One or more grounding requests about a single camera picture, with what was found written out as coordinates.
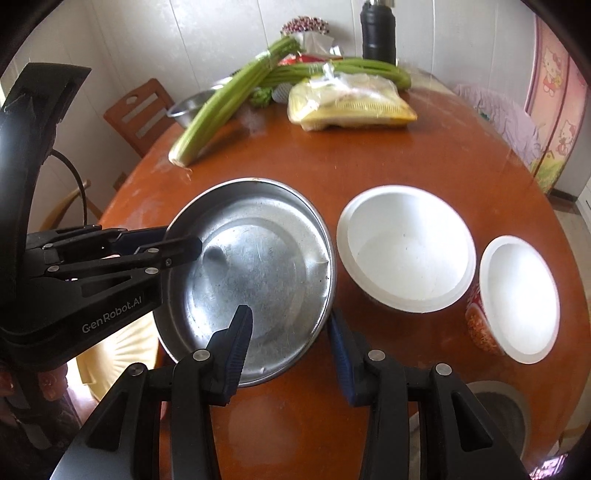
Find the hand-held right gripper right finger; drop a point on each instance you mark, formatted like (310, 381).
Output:
(339, 355)

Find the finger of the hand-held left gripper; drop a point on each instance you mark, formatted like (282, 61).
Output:
(180, 251)
(143, 237)

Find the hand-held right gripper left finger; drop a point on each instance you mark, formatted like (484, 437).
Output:
(238, 341)

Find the yellow shell-shaped plate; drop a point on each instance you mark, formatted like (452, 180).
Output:
(115, 360)

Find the round metal pan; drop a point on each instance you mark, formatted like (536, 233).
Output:
(268, 258)

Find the person's left hand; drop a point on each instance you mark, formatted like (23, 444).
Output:
(53, 385)

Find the light wooden armchair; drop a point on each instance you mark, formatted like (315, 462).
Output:
(64, 207)

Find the person's dark patterned clothing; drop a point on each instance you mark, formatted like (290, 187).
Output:
(27, 443)

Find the brown wooden chair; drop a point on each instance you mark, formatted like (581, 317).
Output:
(138, 115)

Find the steel basin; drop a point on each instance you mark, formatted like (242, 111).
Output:
(189, 108)

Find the thick celery bunch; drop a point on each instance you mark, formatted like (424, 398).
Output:
(212, 110)

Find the white foam mesh sleeve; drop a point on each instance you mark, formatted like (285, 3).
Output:
(280, 94)

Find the small red instant noodle bowl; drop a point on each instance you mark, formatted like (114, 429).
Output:
(517, 295)

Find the plastic bag of yellow noodles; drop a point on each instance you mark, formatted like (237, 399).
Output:
(351, 110)

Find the red packet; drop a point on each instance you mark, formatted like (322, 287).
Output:
(300, 58)

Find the white tissue box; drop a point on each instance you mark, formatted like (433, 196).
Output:
(318, 44)

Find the dark red flower bouquet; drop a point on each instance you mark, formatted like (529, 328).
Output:
(304, 24)

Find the thin celery bunch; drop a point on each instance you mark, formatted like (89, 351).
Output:
(369, 69)

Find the purple cloth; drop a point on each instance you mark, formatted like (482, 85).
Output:
(503, 124)

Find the black thermos bottle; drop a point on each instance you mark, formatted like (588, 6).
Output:
(378, 37)

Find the pink cartoon cat door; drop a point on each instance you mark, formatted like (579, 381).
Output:
(558, 92)

